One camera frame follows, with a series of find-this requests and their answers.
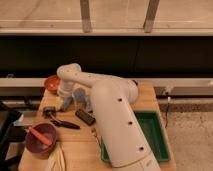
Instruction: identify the blue sponge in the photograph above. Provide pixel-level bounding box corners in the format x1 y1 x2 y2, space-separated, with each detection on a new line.
60 96 73 112

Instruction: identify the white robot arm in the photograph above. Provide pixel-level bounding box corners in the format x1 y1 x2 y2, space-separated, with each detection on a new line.
57 63 161 171

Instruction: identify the red-orange bowl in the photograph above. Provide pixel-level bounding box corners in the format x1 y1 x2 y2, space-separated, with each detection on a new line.
44 75 60 94

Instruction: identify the crumpled blue-white cloth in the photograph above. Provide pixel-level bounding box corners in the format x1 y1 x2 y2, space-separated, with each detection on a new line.
86 98 93 113

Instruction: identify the black rectangular remote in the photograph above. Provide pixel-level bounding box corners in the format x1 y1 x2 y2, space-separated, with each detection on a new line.
75 109 95 126

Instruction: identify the small metal fork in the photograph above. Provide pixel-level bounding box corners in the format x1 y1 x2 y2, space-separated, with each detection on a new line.
91 128 101 148

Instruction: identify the orange carrot stick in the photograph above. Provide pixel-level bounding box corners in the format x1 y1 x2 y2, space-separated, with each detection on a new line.
29 127 52 146

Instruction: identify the purple bowl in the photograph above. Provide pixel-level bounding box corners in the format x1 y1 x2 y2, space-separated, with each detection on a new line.
25 123 57 159

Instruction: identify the green plastic tray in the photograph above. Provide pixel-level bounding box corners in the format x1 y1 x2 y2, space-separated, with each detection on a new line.
98 111 170 167

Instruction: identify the black handled tool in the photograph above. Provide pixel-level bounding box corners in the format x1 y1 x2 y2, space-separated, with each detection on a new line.
43 106 80 129

